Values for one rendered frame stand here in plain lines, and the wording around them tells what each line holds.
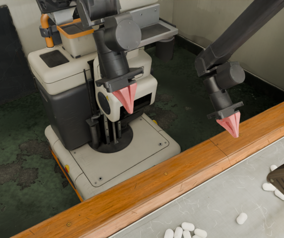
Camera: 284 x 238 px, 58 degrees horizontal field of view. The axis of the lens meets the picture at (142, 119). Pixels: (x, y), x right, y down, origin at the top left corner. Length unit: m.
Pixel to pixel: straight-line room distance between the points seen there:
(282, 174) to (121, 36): 0.36
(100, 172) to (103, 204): 0.67
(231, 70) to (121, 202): 0.48
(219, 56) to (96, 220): 0.57
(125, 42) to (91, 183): 0.97
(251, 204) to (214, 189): 0.11
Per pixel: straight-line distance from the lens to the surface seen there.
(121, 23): 0.51
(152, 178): 0.78
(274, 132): 1.01
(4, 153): 2.06
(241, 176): 0.87
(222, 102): 0.82
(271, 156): 0.96
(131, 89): 0.59
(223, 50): 0.79
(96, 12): 0.57
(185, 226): 0.72
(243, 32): 0.75
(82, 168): 1.43
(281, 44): 2.35
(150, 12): 0.94
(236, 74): 0.78
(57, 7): 0.80
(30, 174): 1.86
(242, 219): 0.77
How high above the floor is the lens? 1.41
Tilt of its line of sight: 43 degrees down
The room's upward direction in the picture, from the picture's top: straight up
